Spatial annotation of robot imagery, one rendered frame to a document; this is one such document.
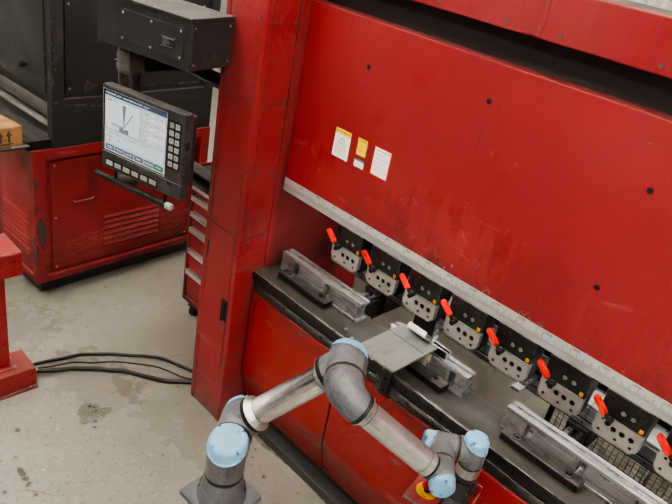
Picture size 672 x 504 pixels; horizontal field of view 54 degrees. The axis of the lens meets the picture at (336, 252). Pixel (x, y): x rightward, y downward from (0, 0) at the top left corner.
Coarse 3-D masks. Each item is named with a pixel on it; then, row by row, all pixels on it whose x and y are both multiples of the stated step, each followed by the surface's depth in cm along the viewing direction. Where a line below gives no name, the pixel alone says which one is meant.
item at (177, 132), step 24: (144, 96) 261; (168, 120) 256; (192, 120) 254; (168, 144) 260; (192, 144) 265; (120, 168) 278; (144, 168) 271; (168, 168) 264; (192, 168) 270; (168, 192) 268
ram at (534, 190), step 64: (320, 0) 255; (320, 64) 258; (384, 64) 236; (448, 64) 217; (512, 64) 206; (320, 128) 266; (384, 128) 242; (448, 128) 223; (512, 128) 206; (576, 128) 192; (640, 128) 179; (320, 192) 274; (384, 192) 249; (448, 192) 229; (512, 192) 211; (576, 192) 196; (640, 192) 183; (448, 256) 235; (512, 256) 216; (576, 256) 200; (640, 256) 187; (512, 320) 222; (576, 320) 205; (640, 320) 191; (640, 384) 195
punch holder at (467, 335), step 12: (456, 300) 236; (456, 312) 237; (468, 312) 234; (480, 312) 230; (444, 324) 242; (456, 324) 238; (468, 324) 235; (480, 324) 231; (492, 324) 235; (456, 336) 240; (468, 336) 236; (480, 336) 232; (468, 348) 237
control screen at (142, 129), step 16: (112, 96) 268; (112, 112) 271; (128, 112) 266; (144, 112) 261; (160, 112) 257; (112, 128) 274; (128, 128) 269; (144, 128) 264; (160, 128) 259; (112, 144) 277; (128, 144) 272; (144, 144) 267; (160, 144) 262; (144, 160) 270; (160, 160) 265
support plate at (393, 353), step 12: (384, 336) 251; (396, 336) 253; (408, 336) 254; (420, 336) 256; (372, 348) 243; (384, 348) 244; (396, 348) 246; (408, 348) 247; (420, 348) 248; (432, 348) 250; (384, 360) 238; (396, 360) 239; (408, 360) 240
